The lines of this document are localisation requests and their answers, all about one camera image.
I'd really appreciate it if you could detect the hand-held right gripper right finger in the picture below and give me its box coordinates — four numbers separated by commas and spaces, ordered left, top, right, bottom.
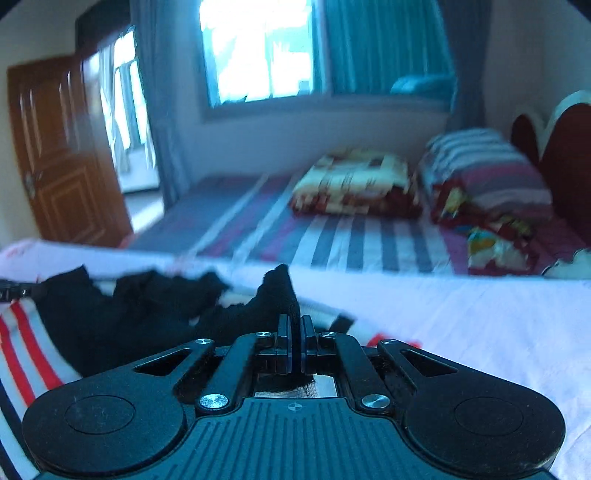
301, 315, 459, 412

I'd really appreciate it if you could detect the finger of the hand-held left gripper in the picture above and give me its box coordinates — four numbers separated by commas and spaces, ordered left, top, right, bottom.
0, 278, 36, 304

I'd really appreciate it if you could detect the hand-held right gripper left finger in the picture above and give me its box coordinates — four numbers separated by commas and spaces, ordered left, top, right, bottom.
133, 315, 291, 412

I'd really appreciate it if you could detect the striped cartoon knit sweater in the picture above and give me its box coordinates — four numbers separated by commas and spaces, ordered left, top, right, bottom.
0, 265, 424, 480

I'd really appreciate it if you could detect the striped mattress sheet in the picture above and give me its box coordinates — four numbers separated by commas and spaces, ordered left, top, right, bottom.
119, 172, 591, 278

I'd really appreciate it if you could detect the brown wooden door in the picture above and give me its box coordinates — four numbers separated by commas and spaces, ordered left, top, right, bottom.
6, 55, 135, 248

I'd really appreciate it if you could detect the floral bed sheet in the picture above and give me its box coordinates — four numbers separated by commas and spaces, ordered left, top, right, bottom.
0, 237, 591, 480

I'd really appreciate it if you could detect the folded printed blanket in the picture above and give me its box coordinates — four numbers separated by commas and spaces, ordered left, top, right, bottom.
289, 148, 424, 219

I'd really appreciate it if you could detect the white sheer curtain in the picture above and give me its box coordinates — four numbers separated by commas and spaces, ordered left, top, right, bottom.
98, 45, 126, 172

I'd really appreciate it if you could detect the red printed pillow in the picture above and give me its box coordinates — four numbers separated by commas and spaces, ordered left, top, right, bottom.
433, 185, 552, 274

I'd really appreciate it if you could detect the grey curtain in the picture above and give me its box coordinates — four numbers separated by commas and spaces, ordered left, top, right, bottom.
438, 0, 491, 131
129, 0, 205, 209

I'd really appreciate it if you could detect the striped pillow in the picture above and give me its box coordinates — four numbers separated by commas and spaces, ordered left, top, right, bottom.
414, 128, 555, 223

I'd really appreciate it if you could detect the teal cushion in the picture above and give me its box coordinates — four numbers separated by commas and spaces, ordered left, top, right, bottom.
390, 74, 456, 101

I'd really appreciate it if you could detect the sliding glass window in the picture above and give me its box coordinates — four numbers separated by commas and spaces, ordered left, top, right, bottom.
198, 0, 459, 124

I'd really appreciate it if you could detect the teal curtain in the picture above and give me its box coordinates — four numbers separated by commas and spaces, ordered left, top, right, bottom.
318, 0, 456, 94

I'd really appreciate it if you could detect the red and white headboard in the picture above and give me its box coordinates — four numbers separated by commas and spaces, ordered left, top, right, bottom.
510, 89, 591, 280

